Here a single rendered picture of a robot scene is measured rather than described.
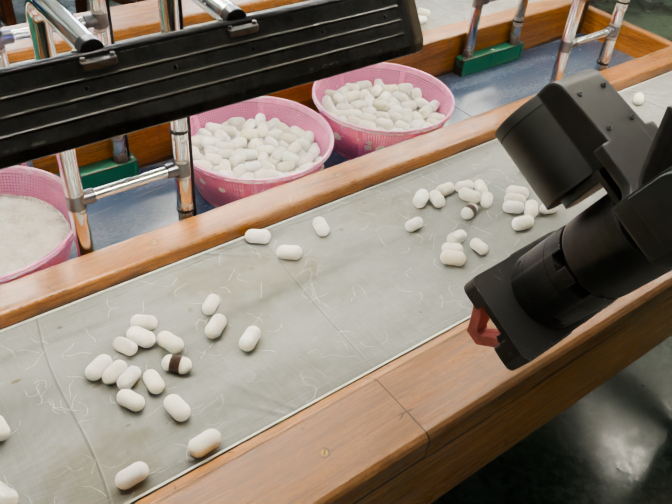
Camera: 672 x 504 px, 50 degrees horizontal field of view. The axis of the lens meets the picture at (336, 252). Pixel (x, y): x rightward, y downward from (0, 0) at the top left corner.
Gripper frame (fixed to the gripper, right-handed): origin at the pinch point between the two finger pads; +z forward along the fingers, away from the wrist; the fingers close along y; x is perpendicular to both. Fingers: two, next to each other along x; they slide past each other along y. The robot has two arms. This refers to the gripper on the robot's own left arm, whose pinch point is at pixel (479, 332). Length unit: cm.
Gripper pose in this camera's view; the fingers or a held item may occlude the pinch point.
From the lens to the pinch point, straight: 58.7
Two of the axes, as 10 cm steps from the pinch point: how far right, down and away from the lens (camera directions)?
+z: -3.5, 4.2, 8.4
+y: -7.8, 3.7, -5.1
